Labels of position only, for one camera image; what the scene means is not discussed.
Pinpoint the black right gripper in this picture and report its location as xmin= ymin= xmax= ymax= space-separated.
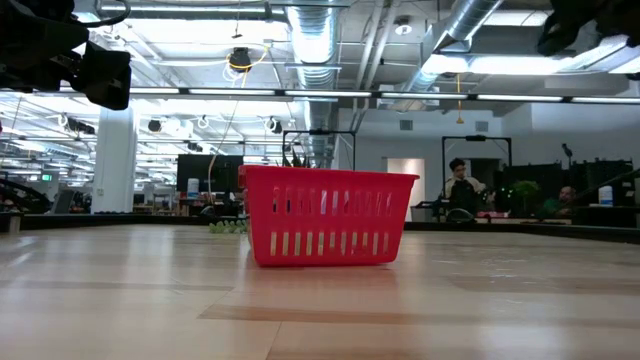
xmin=537 ymin=0 xmax=640 ymax=57

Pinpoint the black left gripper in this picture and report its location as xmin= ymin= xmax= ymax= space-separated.
xmin=0 ymin=0 xmax=132 ymax=111

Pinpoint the red plastic basket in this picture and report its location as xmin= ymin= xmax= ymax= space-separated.
xmin=238 ymin=164 xmax=420 ymax=268

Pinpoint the white pillar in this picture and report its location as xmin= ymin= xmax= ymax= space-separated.
xmin=91 ymin=106 xmax=140 ymax=215

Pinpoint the long linear ceiling light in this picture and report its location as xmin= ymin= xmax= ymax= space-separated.
xmin=0 ymin=87 xmax=640 ymax=105

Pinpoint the black monitor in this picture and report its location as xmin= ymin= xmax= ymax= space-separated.
xmin=175 ymin=153 xmax=245 ymax=194

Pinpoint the black partition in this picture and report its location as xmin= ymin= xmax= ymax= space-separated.
xmin=502 ymin=158 xmax=636 ymax=207

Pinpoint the green background plant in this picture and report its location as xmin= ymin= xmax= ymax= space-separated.
xmin=509 ymin=179 xmax=541 ymax=219

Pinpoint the person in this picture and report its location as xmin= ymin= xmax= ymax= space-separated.
xmin=442 ymin=157 xmax=487 ymax=224
xmin=537 ymin=185 xmax=577 ymax=220

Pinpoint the potted succulent plant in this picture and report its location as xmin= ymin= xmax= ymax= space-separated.
xmin=208 ymin=152 xmax=314 ymax=235

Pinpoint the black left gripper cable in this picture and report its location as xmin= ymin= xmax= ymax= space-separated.
xmin=74 ymin=0 xmax=132 ymax=29

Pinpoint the slanted silver ventilation duct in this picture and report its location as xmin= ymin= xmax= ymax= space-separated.
xmin=399 ymin=0 xmax=504 ymax=96

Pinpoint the hanging yellow cord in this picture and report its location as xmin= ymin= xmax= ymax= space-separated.
xmin=454 ymin=73 xmax=465 ymax=125

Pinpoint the black overhead gantry frame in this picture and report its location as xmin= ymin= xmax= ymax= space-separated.
xmin=441 ymin=134 xmax=513 ymax=221

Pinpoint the hanging black cable reel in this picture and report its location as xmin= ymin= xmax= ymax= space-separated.
xmin=227 ymin=46 xmax=254 ymax=74

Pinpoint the black aluminium table frame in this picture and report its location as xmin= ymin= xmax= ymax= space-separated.
xmin=0 ymin=212 xmax=640 ymax=246

